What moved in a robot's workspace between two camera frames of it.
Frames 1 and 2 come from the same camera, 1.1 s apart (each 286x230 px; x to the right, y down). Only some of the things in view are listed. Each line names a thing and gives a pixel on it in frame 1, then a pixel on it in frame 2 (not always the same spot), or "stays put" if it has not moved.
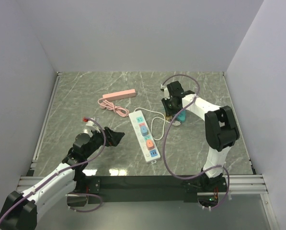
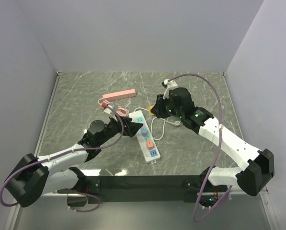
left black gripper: [112, 138] to [131, 128]
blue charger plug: [143, 130] stays put
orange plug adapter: [150, 145] stays put
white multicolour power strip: [145, 140] stays put
